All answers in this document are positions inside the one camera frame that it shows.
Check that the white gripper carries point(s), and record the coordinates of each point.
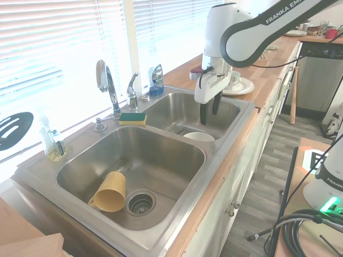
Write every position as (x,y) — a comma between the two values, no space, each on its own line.
(210,88)

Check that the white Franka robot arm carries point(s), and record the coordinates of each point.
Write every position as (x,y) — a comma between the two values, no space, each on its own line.
(214,32)

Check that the chrome faucet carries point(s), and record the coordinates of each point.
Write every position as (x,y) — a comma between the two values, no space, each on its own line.
(113,96)

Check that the white bowl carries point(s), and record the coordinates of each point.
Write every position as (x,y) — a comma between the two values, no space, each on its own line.
(199,137)

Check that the white dinner plate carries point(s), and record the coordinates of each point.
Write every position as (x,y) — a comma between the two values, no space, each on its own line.
(241,87)

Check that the red grey container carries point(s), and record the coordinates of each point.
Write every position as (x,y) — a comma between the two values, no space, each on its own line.
(195,73)

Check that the white patterned teacup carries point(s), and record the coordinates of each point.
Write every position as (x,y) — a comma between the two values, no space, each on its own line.
(235,79)

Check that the blue Dawn dish soap bottle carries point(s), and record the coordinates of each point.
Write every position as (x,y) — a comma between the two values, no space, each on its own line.
(156,76)

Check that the small chrome sink fitting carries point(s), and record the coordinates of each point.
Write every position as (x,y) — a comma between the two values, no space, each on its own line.
(145,98)

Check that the yellow green sponge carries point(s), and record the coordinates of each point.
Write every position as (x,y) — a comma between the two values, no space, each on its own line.
(132,118)

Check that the white base cabinet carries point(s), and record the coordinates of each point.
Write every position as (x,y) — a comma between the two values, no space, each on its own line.
(241,182)

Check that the white window blind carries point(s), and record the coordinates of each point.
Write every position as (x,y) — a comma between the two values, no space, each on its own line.
(53,53)
(171,32)

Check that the stainless steel double sink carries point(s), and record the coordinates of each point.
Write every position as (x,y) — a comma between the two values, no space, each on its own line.
(160,187)

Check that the metal cabinet knob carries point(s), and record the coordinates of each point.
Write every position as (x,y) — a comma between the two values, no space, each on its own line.
(230,213)
(236,204)

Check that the stainless steel dishwasher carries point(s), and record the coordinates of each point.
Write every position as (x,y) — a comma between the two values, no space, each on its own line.
(313,80)

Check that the black stand pole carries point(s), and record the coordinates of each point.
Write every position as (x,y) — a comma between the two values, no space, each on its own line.
(288,184)

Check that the chrome sink sprayer cap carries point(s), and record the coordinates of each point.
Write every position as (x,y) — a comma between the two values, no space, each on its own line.
(99,125)

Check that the white plate far counter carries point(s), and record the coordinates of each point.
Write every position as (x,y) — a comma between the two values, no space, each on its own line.
(294,33)

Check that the white black marker sheet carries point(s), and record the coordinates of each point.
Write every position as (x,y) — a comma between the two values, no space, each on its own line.
(312,160)

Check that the metal sink drain strainer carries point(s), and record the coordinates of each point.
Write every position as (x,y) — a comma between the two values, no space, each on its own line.
(140,202)

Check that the white mug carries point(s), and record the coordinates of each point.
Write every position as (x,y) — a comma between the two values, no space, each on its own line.
(305,26)

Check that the brown bowl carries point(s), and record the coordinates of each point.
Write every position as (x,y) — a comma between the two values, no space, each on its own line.
(313,30)

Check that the yellow mug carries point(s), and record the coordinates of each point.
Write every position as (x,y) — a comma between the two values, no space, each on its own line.
(111,192)

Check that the clear drinking glass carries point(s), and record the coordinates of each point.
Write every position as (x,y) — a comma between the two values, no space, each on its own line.
(323,29)

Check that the red mug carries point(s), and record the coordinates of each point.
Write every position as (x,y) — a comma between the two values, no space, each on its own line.
(331,33)

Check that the clear yellow soap bottle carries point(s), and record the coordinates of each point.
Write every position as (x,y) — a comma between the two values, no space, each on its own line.
(53,150)

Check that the black slotted spatula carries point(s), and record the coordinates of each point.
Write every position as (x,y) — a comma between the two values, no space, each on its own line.
(16,131)

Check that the brown cardboard box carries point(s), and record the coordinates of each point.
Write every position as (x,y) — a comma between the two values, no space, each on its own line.
(24,235)

